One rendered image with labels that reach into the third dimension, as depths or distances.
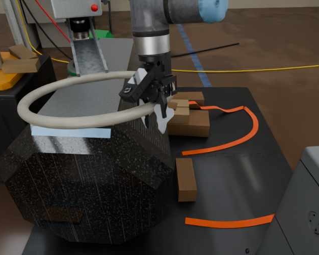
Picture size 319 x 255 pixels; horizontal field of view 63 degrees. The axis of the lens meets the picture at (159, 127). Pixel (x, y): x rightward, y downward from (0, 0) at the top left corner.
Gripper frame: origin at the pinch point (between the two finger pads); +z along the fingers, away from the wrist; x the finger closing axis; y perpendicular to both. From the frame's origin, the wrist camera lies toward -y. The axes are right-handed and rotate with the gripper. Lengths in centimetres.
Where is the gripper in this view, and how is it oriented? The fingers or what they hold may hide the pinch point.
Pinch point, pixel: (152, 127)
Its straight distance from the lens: 73.6
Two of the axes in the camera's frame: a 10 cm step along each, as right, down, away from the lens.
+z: 0.7, 9.0, 4.3
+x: -7.5, -2.5, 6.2
